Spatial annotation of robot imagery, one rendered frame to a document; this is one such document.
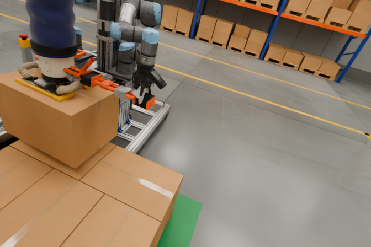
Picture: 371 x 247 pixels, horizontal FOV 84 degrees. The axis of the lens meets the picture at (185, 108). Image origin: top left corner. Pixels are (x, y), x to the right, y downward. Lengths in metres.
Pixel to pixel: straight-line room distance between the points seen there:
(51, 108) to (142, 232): 0.84
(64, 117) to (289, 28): 8.94
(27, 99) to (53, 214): 0.65
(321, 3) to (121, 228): 7.95
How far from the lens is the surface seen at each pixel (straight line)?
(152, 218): 1.43
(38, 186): 1.61
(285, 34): 9.52
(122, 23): 1.10
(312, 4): 8.24
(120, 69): 1.77
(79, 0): 1.84
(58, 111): 1.27
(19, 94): 1.47
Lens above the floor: 1.77
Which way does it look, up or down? 31 degrees down
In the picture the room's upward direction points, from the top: 15 degrees clockwise
